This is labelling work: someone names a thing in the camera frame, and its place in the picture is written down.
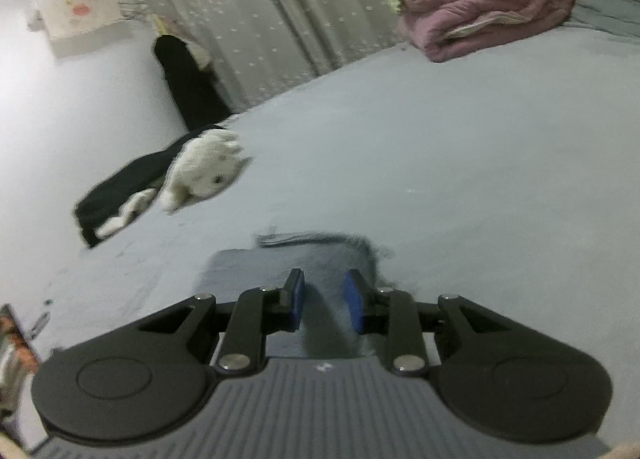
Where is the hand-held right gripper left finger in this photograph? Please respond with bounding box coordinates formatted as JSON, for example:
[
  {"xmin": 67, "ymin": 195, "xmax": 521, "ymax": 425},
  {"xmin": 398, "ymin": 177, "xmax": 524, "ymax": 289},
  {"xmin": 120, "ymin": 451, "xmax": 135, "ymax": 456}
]
[{"xmin": 137, "ymin": 268, "xmax": 307, "ymax": 377}]

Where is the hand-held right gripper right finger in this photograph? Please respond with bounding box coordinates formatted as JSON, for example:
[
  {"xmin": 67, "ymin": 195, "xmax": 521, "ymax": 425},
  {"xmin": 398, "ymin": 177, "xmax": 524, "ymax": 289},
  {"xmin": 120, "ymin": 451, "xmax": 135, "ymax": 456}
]
[{"xmin": 345, "ymin": 269, "xmax": 512, "ymax": 378}]

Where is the grey knit sweater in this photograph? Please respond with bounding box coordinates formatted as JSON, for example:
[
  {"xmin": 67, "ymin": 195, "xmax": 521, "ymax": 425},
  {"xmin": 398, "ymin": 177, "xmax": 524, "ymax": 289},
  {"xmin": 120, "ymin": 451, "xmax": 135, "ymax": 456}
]
[{"xmin": 192, "ymin": 231, "xmax": 396, "ymax": 360}]

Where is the white plush dog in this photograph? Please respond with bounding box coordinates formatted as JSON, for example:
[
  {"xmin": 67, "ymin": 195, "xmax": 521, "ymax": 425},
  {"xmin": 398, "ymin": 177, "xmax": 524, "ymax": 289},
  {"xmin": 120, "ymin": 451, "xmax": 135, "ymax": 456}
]
[{"xmin": 159, "ymin": 129, "xmax": 251, "ymax": 214}]

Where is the grey bed sheet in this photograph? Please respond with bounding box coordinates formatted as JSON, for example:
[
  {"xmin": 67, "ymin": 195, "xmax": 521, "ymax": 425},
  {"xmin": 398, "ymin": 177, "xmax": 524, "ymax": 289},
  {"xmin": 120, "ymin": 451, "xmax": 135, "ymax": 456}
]
[{"xmin": 30, "ymin": 24, "xmax": 640, "ymax": 440}]

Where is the white cloth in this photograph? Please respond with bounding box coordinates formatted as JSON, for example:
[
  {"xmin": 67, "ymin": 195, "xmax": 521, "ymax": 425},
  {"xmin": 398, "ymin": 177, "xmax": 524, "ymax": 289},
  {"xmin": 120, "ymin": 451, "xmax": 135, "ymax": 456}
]
[{"xmin": 95, "ymin": 188, "xmax": 158, "ymax": 240}]

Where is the black garment with white sock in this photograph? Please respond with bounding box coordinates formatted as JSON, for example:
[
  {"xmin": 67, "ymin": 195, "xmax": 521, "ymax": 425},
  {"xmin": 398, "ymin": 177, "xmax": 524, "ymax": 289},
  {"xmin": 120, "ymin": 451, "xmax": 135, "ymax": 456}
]
[{"xmin": 74, "ymin": 125, "xmax": 226, "ymax": 249}]

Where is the black hanging garment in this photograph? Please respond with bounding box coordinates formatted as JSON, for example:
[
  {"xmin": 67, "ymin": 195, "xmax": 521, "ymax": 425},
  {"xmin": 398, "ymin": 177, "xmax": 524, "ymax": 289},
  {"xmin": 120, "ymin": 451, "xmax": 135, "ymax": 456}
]
[{"xmin": 152, "ymin": 35, "xmax": 233, "ymax": 132}]

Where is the beige hanging cloth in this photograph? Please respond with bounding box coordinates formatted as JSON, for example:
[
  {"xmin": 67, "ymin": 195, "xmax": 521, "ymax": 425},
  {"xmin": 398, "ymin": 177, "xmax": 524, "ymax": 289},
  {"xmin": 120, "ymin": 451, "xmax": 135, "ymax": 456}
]
[{"xmin": 187, "ymin": 41, "xmax": 213, "ymax": 72}]

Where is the grey star-print curtain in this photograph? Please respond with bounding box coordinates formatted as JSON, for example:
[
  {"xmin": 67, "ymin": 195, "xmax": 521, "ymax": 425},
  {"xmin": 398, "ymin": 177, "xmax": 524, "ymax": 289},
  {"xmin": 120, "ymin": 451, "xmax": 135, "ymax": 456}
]
[{"xmin": 122, "ymin": 0, "xmax": 416, "ymax": 114}]

